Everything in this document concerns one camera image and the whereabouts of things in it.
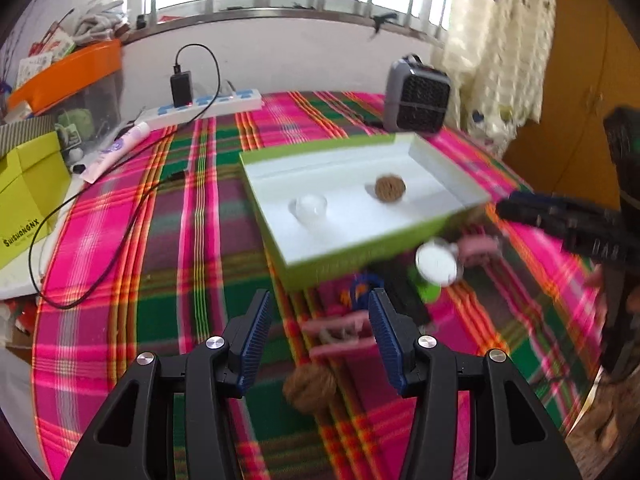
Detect green white shallow box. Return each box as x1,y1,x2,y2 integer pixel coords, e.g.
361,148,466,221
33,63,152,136
240,133,491,292

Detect blue knitted keyring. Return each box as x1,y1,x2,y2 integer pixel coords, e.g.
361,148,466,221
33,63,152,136
340,273,384,310

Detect green jar white lid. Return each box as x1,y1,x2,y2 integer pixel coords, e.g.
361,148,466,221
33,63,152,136
414,238,463,304

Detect black charger adapter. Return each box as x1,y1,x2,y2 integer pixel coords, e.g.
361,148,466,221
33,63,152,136
169,63,193,108

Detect grey black fan heater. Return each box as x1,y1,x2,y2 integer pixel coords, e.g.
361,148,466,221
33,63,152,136
382,54,451,134

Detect black rectangular device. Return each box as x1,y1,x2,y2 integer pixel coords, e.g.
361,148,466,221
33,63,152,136
371,260,432,327

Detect person's right hand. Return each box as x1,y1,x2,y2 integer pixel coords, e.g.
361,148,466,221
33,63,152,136
585,264,604,290

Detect wooden wardrobe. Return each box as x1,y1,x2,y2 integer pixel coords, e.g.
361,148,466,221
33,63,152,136
503,0,639,209

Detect brown walnut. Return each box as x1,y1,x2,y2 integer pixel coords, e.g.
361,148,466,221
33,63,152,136
282,363,337,414
374,174,406,204

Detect pink clip case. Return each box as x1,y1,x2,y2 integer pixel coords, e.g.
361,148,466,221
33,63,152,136
300,310,378,360
457,235,501,266

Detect cream heart pattern curtain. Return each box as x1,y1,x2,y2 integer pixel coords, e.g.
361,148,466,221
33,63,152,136
437,0,556,158

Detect clear plastic jar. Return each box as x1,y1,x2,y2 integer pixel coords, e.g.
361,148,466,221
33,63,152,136
293,194,328,224

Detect white pink tube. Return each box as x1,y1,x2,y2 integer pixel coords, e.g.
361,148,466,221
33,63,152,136
80,122,151,184

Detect striped grey white box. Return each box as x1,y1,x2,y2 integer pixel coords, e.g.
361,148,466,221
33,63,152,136
0,116,55,158

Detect yellow green cardboard box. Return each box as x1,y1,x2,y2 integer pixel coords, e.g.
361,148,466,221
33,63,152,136
0,131,70,268

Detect white blue power strip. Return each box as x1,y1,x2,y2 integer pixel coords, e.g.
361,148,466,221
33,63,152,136
136,89,264,130

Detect plaid pink green cloth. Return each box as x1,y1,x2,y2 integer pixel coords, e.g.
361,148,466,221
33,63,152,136
32,91,600,479

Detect orange lid storage bin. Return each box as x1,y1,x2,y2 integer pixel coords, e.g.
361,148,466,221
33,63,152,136
8,39,122,166

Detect brown walnut in box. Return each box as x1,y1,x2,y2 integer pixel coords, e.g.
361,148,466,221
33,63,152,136
374,174,406,204

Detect black charging cable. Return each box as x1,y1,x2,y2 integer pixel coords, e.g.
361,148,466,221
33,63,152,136
28,42,222,310

